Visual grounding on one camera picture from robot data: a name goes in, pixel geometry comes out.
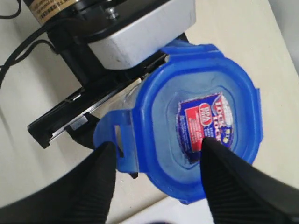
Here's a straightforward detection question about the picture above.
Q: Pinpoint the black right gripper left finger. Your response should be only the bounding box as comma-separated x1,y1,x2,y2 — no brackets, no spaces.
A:
0,142,116,224

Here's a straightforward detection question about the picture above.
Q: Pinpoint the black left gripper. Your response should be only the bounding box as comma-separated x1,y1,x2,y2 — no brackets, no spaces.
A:
27,0,187,180

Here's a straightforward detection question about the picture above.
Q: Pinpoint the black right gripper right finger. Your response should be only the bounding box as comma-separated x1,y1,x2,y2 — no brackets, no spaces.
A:
200,138,299,224

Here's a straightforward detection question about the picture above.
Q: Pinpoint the clear plastic container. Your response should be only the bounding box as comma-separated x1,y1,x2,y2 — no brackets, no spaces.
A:
96,78,144,124

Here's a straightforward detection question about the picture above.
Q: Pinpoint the blue container lid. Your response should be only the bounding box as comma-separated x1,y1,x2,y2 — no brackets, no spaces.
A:
93,40,263,204

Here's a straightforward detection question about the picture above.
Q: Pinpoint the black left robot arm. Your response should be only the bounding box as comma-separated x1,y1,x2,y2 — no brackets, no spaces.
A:
25,0,196,148

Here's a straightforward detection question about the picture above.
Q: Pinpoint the black camera cable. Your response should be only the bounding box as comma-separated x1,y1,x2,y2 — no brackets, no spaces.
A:
0,0,57,89

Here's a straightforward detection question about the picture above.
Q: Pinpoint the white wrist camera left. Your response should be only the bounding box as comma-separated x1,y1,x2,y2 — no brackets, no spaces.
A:
88,0,196,70

